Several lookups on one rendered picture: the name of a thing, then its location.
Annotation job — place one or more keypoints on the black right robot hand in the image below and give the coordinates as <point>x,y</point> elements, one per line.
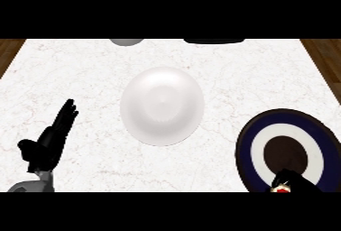
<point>295,180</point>

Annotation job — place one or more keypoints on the red and white cupcake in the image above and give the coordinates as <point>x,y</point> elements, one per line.
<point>281,189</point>

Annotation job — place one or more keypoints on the navy and white ringed plate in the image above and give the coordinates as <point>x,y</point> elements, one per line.
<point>287,136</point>

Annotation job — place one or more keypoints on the black round object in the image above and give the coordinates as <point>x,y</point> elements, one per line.
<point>214,40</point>

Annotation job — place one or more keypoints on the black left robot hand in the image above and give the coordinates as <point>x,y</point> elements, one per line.
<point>49,141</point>

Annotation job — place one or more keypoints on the grey round object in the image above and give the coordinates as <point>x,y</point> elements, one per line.
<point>126,41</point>

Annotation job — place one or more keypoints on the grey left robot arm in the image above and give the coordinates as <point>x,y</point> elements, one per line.
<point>36,184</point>

